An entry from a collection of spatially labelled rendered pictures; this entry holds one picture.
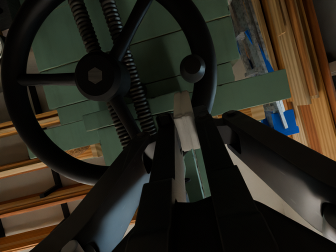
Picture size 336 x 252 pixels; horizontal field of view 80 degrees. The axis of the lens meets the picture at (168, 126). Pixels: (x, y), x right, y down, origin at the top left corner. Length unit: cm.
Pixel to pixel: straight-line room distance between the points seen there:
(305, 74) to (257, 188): 195
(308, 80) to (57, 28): 164
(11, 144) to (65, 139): 316
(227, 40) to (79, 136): 38
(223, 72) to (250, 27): 92
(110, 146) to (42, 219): 339
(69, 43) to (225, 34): 34
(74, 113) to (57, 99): 5
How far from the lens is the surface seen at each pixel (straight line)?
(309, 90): 185
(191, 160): 70
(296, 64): 184
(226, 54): 45
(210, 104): 25
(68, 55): 53
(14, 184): 376
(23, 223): 389
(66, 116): 52
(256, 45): 133
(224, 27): 47
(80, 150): 59
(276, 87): 47
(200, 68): 19
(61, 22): 56
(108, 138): 37
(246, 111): 61
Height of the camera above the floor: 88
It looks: 3 degrees up
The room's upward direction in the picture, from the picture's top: 166 degrees clockwise
